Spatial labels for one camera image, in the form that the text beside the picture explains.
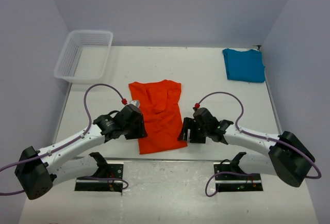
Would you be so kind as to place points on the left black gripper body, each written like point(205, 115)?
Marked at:
point(129, 128)

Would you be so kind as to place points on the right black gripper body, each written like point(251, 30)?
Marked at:
point(200, 135)

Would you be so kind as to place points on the orange t shirt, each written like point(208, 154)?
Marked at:
point(161, 113)

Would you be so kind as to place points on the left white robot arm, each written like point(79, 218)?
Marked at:
point(40, 170)

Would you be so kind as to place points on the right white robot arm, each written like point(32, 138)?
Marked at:
point(281, 155)

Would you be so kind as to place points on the blue folded t shirt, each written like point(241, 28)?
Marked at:
point(245, 66)

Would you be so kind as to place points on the white plastic basket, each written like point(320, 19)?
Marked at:
point(84, 56)

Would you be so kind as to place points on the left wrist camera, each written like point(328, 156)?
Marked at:
point(135, 103)

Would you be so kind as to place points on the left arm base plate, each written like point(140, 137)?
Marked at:
point(107, 179)

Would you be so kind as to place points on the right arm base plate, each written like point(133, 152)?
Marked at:
point(235, 183)

